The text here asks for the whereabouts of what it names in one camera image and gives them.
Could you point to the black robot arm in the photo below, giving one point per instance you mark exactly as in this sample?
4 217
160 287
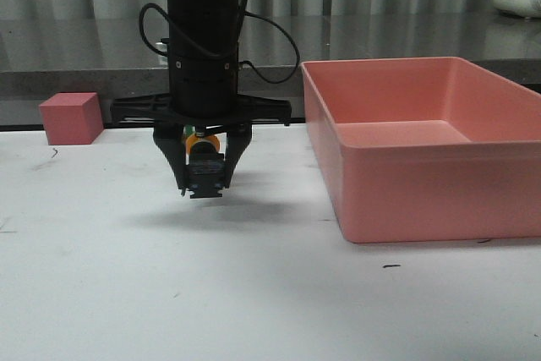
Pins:
201 50

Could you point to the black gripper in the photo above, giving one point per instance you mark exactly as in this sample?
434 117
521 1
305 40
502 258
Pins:
168 119

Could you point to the pink cube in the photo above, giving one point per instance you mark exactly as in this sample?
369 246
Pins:
72 118

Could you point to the grey stone counter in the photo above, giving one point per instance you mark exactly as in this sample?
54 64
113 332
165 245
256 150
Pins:
40 58

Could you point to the pink plastic bin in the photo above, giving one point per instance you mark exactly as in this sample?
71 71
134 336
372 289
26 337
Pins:
425 149

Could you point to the yellow push button switch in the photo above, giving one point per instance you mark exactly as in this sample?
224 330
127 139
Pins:
205 167

